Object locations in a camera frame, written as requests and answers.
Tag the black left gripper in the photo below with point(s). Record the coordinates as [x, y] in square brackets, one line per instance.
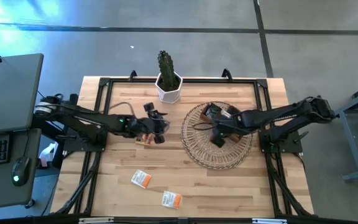
[145, 126]

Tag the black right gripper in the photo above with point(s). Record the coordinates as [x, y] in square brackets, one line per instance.
[228, 127]

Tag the purple black tea packet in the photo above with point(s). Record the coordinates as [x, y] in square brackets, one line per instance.
[213, 111]

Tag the green orange tea packet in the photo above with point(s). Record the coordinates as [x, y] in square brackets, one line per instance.
[144, 140]

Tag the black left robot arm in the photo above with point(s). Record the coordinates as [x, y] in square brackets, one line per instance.
[82, 119]

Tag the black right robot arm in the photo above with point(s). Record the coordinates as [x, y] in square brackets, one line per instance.
[275, 115]

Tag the white hexagonal plant pot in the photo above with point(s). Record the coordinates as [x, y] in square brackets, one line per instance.
[169, 97]

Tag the green cactus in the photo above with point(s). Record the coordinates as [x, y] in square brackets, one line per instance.
[166, 70]

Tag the black crossbar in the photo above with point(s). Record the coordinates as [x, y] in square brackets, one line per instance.
[182, 221]

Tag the white plastic object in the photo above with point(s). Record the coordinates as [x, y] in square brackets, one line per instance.
[48, 154]

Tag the black computer mouse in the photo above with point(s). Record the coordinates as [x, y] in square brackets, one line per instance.
[20, 171]

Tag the black desk caster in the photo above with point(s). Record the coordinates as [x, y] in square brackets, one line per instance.
[30, 203]

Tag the black aluminium table frame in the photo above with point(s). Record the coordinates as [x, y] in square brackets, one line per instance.
[204, 80]

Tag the black upright post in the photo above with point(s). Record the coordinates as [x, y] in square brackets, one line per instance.
[73, 99]

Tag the white metal bracket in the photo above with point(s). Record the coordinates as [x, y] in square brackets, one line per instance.
[269, 221]
[95, 220]

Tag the grey metal table frame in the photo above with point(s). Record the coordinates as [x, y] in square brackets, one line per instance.
[353, 140]

